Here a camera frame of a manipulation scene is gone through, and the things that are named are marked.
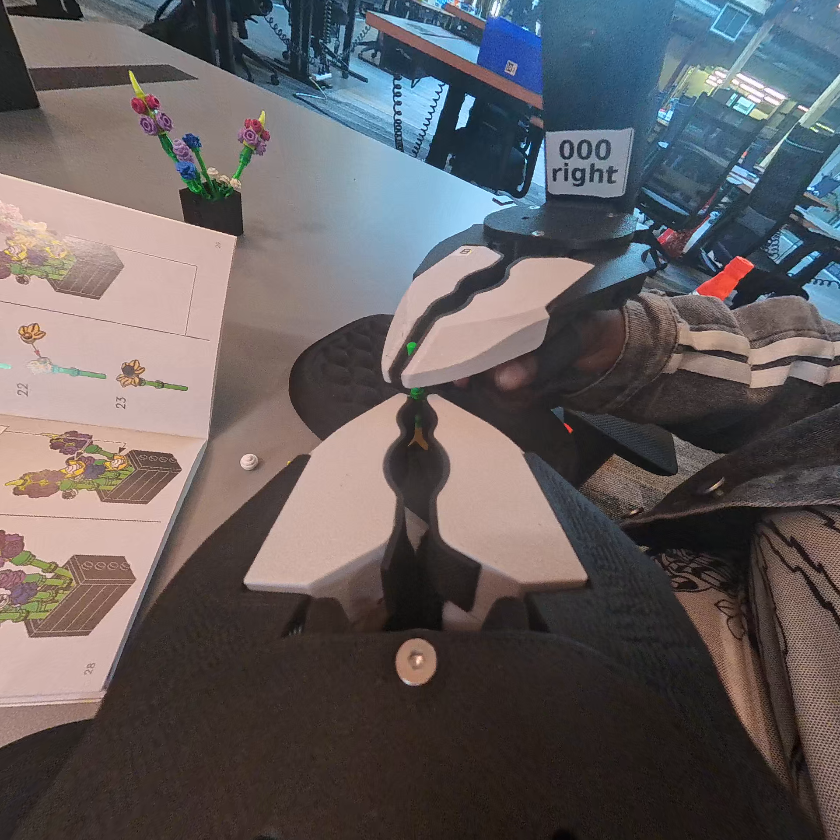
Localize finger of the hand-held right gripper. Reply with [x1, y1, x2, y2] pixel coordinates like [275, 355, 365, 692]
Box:
[398, 257, 597, 389]
[381, 246, 505, 384]

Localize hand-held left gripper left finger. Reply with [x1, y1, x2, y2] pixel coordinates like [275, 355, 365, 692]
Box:
[243, 392, 411, 626]

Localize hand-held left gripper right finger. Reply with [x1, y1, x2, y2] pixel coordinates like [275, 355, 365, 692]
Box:
[420, 392, 590, 632]

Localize toy flower with green stem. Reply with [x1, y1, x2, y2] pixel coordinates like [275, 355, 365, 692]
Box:
[403, 341, 431, 454]

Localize person's right forearm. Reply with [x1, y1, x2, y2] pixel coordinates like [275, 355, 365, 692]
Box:
[571, 292, 840, 455]

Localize grey desk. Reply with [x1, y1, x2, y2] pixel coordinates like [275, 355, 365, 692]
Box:
[0, 13, 526, 746]

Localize black desk mat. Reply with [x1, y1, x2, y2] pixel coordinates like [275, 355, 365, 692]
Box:
[29, 64, 198, 92]

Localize person's right hand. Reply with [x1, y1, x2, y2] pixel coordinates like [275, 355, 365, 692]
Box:
[453, 307, 630, 408]

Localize blue storage bin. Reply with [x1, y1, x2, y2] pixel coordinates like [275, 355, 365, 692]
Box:
[476, 16, 546, 77]

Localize black quilted pad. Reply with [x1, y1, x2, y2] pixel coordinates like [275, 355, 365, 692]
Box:
[289, 314, 411, 442]

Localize black office chair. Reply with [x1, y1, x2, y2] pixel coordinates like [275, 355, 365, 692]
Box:
[425, 104, 547, 199]

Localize long wooden table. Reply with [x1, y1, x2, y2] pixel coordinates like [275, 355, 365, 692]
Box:
[364, 9, 546, 112]

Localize person's grey denim jacket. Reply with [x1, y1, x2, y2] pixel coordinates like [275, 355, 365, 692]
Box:
[620, 403, 840, 549]

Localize toy flower bouquet black pot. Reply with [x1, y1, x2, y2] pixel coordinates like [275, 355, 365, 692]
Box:
[128, 69, 271, 238]

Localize open instruction booklet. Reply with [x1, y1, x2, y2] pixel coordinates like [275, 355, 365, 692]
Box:
[0, 172, 238, 707]

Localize person's patterned grey shirt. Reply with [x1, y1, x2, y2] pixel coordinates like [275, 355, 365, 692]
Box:
[581, 505, 840, 840]

